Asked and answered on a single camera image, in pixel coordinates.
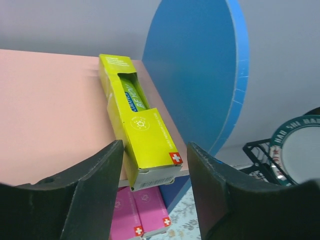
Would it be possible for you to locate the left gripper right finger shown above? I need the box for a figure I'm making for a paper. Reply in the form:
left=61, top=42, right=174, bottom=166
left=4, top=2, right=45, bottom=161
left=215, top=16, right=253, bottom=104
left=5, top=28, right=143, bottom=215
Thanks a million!
left=187, top=142, right=320, bottom=240

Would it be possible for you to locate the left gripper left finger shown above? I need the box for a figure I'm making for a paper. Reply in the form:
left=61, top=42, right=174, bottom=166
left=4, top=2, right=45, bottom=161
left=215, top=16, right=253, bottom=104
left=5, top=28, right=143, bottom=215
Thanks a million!
left=0, top=140, right=124, bottom=240

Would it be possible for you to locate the pink toothpaste box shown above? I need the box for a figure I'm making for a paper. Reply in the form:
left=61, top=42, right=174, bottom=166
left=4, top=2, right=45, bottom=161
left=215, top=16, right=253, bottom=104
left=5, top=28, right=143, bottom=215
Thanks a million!
left=109, top=187, right=144, bottom=240
left=132, top=186, right=172, bottom=239

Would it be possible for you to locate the yellow toothpaste box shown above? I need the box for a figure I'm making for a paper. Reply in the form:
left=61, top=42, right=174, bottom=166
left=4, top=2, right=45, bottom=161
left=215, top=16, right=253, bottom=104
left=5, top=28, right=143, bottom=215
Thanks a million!
left=99, top=54, right=183, bottom=192

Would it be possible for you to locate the blue shelf with coloured boards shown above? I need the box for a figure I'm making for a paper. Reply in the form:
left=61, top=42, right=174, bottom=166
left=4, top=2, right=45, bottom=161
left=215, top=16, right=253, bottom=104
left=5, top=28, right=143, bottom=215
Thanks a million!
left=0, top=0, right=250, bottom=216

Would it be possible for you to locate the floral table mat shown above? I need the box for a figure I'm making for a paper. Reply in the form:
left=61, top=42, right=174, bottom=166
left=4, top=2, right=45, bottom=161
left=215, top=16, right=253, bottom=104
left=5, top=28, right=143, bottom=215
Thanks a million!
left=147, top=187, right=201, bottom=240

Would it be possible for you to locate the white plate with green rim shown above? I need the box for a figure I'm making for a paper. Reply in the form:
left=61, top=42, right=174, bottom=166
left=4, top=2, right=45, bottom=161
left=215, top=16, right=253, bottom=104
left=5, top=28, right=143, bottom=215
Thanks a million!
left=269, top=114, right=320, bottom=186

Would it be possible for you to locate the black wire dish rack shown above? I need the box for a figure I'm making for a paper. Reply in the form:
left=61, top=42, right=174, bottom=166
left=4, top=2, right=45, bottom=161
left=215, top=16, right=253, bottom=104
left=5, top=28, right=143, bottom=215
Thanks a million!
left=242, top=108, right=320, bottom=185

